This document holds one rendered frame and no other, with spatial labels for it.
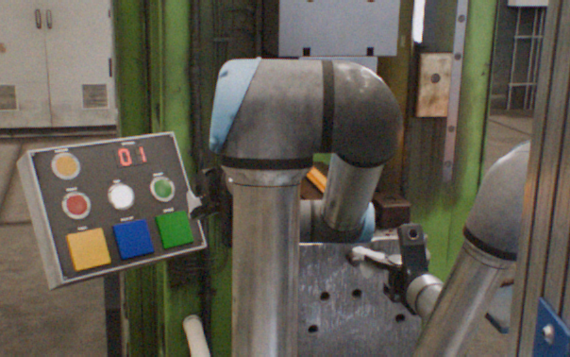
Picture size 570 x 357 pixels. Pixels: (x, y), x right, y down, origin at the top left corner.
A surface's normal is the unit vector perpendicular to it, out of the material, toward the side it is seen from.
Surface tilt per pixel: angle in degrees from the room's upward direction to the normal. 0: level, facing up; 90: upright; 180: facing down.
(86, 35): 90
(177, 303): 90
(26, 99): 90
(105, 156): 60
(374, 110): 81
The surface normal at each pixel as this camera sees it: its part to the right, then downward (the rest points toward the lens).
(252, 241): -0.36, 0.11
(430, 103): 0.24, 0.28
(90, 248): 0.55, -0.28
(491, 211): -0.58, -0.20
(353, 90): 0.27, -0.25
